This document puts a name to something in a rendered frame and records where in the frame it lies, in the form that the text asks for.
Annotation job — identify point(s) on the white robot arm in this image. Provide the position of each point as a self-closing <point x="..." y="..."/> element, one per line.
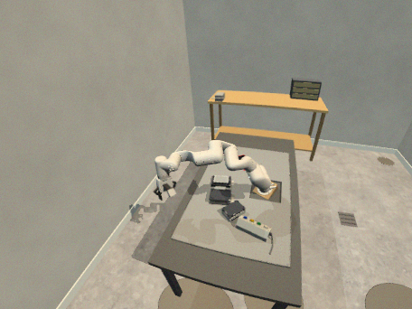
<point x="257" y="173"/>

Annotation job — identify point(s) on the beige button panel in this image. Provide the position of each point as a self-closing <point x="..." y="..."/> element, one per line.
<point x="254" y="228"/>

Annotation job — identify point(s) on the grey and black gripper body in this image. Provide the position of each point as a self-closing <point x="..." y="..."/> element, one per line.
<point x="160" y="183"/>

